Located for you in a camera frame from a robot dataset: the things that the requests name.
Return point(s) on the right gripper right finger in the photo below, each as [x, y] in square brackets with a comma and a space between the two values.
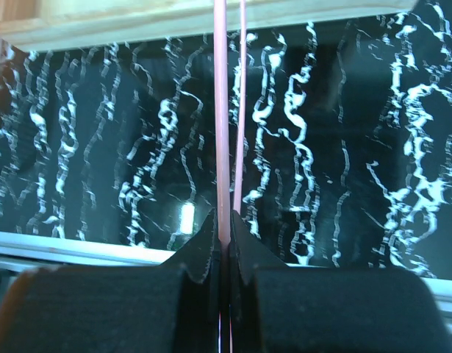
[279, 308]

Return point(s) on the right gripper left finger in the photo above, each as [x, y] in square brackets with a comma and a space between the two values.
[171, 307]

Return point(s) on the pink wire hanger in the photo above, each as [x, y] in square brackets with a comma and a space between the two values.
[222, 168]

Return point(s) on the wooden clothes rack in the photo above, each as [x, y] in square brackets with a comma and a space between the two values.
[57, 25]

